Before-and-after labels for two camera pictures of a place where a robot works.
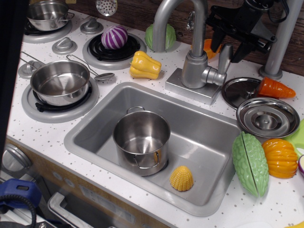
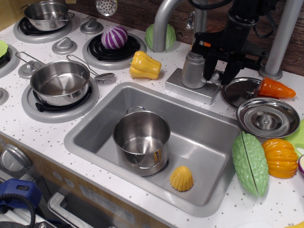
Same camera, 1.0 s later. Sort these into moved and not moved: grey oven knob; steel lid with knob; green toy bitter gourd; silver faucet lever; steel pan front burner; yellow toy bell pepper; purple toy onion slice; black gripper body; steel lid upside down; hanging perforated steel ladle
Moved: black gripper body; silver faucet lever
Not moved: purple toy onion slice; steel lid with knob; yellow toy bell pepper; steel pan front burner; green toy bitter gourd; steel lid upside down; grey oven knob; hanging perforated steel ladle
